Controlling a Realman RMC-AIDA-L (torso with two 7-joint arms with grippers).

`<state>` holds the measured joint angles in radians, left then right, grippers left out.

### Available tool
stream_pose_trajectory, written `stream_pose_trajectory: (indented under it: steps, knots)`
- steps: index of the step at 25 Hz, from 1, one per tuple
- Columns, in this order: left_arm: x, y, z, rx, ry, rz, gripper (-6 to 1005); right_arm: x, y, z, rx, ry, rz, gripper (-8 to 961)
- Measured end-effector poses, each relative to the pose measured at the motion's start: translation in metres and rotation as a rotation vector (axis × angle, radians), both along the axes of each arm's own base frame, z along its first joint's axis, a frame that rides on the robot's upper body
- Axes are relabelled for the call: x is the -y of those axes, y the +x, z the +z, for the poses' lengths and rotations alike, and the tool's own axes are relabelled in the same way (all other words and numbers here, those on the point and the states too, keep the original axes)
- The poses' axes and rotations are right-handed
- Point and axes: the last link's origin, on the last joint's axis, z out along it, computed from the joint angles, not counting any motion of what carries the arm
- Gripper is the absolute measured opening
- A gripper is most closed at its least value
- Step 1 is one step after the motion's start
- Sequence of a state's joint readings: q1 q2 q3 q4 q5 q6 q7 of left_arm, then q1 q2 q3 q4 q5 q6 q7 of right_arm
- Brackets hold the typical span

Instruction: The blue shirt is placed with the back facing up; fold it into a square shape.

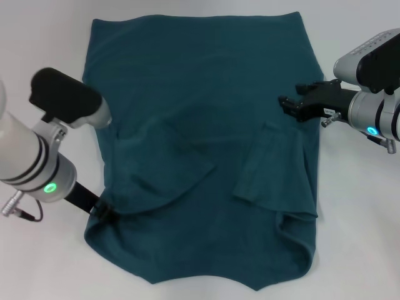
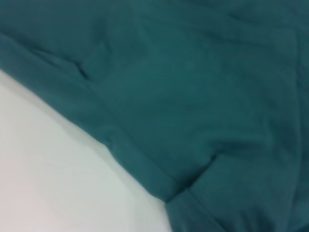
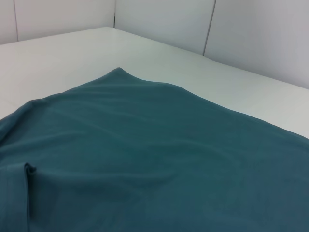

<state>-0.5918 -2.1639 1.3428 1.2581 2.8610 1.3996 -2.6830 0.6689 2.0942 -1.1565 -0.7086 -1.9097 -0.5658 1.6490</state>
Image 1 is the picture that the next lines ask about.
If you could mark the teal blue shirt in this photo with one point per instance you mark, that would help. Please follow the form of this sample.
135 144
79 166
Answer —
203 93

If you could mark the silver plug at left wrist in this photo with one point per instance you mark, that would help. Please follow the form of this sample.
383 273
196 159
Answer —
12 203

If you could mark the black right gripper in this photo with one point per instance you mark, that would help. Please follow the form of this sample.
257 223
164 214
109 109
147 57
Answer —
325 101

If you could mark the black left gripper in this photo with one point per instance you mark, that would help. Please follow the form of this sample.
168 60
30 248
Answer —
81 197

